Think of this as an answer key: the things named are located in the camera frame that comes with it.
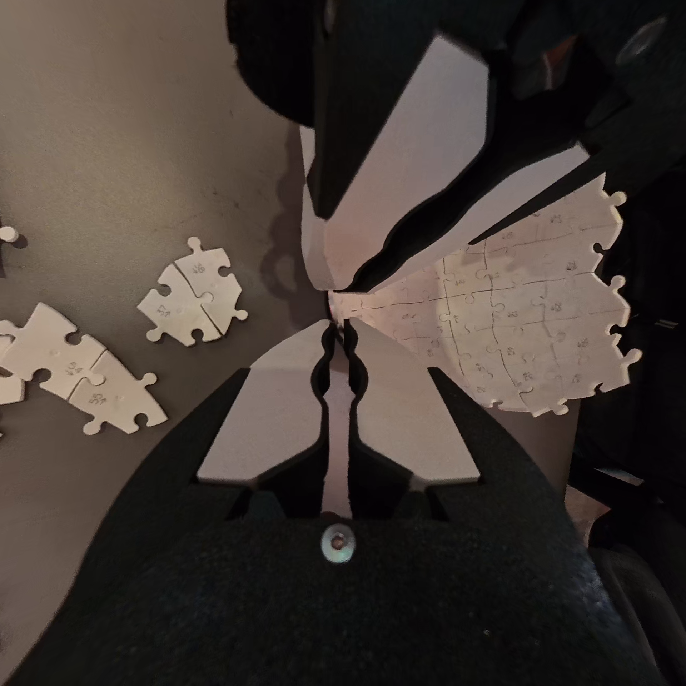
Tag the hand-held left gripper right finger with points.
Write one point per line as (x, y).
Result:
(407, 423)

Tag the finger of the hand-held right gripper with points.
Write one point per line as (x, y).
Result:
(407, 150)
(482, 214)

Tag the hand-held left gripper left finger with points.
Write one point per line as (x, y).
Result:
(268, 418)

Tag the partly built white puzzle ball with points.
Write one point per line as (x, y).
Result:
(536, 321)

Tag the white puzzle pieces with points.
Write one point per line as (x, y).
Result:
(193, 300)

